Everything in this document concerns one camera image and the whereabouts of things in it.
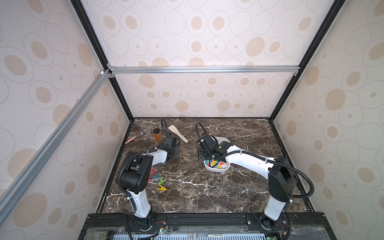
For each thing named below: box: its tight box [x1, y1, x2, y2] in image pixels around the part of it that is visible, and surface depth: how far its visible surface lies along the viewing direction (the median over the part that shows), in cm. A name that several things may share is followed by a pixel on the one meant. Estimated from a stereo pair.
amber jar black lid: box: [153, 127, 161, 143], surface depth 102 cm
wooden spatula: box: [168, 124, 189, 143], surface depth 112 cm
